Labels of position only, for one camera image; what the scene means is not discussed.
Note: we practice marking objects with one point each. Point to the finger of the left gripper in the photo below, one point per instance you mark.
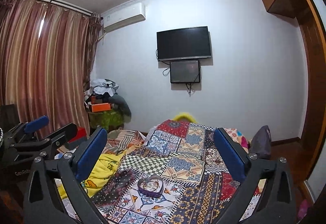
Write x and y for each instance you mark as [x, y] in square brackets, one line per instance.
[35, 121]

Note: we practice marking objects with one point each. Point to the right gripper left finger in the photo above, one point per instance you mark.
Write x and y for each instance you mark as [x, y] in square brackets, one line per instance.
[42, 203]

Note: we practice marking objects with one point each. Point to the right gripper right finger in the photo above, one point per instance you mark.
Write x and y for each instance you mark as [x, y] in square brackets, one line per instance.
[276, 204]

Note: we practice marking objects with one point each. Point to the dark grey bag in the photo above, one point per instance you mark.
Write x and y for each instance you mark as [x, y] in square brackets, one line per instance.
[261, 143]

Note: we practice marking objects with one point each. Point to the green patterned covered table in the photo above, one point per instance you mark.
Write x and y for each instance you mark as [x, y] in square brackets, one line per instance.
[109, 120]

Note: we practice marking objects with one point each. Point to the orange shoe box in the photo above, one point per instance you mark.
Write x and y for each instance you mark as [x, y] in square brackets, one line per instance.
[99, 107]

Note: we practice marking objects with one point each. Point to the yellow cartoon blanket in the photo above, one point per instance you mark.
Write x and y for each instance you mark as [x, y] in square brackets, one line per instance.
[107, 165]

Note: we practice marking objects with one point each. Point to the pile of clothes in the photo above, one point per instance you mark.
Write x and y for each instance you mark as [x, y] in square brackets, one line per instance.
[107, 91]

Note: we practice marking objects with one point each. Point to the striped red brown curtain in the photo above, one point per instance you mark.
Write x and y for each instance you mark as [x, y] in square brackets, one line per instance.
[47, 55]

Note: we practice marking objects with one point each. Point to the colourful patchwork bedspread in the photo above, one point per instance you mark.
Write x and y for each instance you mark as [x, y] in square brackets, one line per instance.
[197, 183]

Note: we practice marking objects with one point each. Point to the purple heart-shaped tin box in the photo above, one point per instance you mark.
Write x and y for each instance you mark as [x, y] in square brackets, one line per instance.
[151, 186]

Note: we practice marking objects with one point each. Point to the brown wooden wardrobe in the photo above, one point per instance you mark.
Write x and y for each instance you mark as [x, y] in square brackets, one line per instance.
[297, 43]

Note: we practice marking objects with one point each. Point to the white wall air conditioner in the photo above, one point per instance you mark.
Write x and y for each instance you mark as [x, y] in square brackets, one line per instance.
[125, 16]

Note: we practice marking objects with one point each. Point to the large black wall television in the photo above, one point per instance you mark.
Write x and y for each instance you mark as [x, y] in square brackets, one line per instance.
[183, 43]

